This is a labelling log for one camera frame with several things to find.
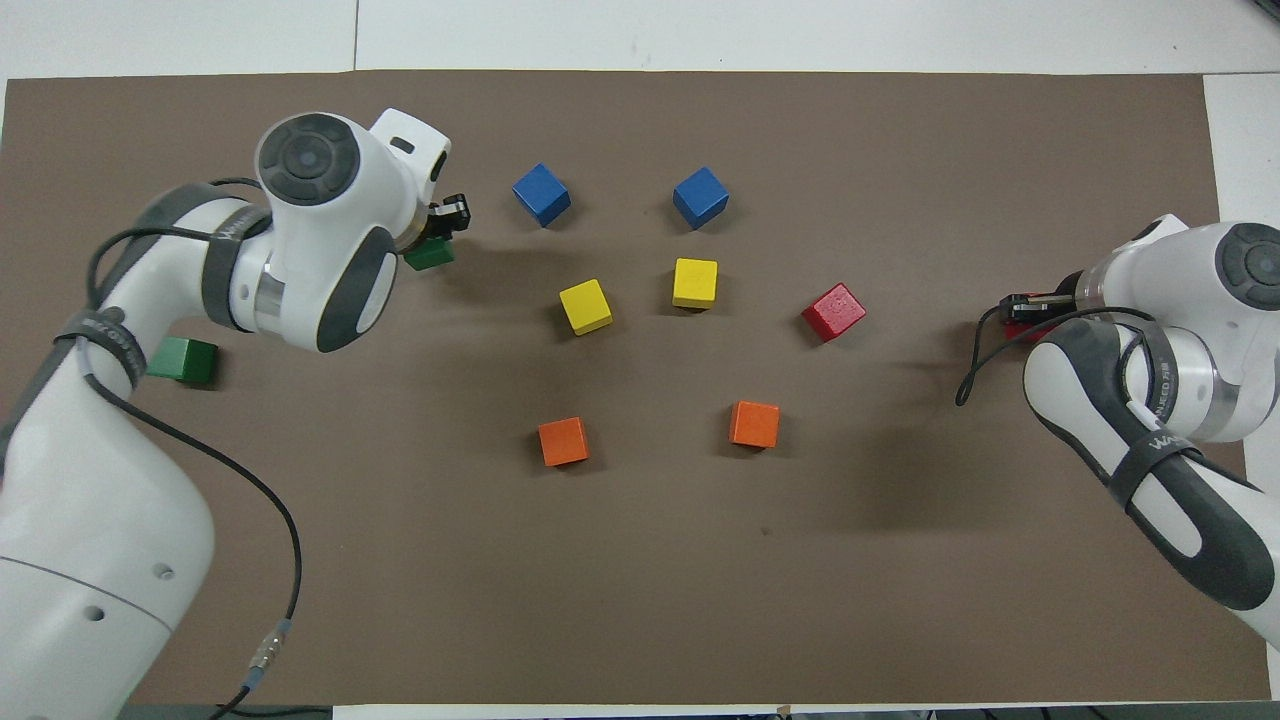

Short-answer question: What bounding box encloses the green wooden block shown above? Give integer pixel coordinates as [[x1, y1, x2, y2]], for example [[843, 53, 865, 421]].
[[146, 337, 219, 386], [403, 236, 457, 272]]

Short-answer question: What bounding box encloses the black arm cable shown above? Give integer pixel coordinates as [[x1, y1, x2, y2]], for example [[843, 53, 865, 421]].
[[955, 300, 1161, 407], [80, 178, 304, 720]]

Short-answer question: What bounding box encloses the brown table mat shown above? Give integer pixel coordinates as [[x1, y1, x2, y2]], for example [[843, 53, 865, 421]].
[[0, 68, 1273, 706]]

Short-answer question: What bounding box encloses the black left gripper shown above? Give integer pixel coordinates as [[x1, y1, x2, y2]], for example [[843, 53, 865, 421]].
[[425, 193, 472, 241]]

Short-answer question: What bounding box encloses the orange wooden block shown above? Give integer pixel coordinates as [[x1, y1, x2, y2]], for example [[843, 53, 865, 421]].
[[538, 416, 590, 468], [729, 400, 781, 450]]

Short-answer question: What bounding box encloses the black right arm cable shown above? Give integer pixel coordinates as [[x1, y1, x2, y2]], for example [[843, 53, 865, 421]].
[[955, 300, 1161, 407]]

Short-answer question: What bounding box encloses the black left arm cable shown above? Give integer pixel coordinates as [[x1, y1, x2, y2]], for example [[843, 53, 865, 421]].
[[80, 178, 304, 720]]

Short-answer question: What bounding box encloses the blue wooden block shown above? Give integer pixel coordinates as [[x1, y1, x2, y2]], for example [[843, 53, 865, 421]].
[[512, 163, 573, 229], [672, 166, 730, 232]]

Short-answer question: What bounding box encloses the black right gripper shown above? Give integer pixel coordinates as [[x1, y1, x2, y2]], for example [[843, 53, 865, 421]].
[[1000, 272, 1089, 324]]

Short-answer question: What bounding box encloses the yellow wooden block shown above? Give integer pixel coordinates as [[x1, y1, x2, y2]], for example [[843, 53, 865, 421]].
[[672, 258, 719, 311], [558, 278, 614, 337]]

